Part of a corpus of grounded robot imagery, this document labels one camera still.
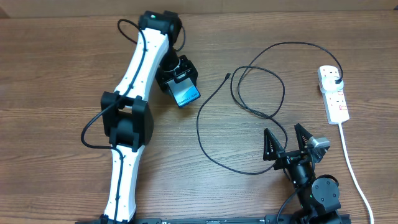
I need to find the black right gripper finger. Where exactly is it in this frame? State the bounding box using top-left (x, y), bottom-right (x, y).
top-left (263, 128), bottom-right (285, 161)
top-left (294, 123), bottom-right (313, 149)

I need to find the white power strip cord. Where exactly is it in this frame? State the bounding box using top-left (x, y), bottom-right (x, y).
top-left (338, 123), bottom-right (374, 224)

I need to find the black USB charging cable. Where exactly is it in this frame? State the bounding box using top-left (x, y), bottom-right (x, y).
top-left (196, 42), bottom-right (344, 175)

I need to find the white charger plug adapter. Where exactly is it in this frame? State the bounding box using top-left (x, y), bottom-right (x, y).
top-left (319, 77), bottom-right (344, 93)

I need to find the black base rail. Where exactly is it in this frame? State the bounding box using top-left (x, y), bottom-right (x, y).
top-left (75, 215), bottom-right (351, 224)

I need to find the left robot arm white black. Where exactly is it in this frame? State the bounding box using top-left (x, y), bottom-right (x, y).
top-left (99, 11), bottom-right (201, 223)

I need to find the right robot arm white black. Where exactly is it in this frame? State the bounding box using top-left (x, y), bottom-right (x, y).
top-left (263, 123), bottom-right (343, 223)

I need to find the white power strip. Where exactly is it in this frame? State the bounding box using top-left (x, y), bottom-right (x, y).
top-left (317, 65), bottom-right (349, 124)

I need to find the blue Samsung Galaxy smartphone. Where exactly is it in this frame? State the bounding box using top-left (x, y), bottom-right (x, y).
top-left (168, 78), bottom-right (201, 108)

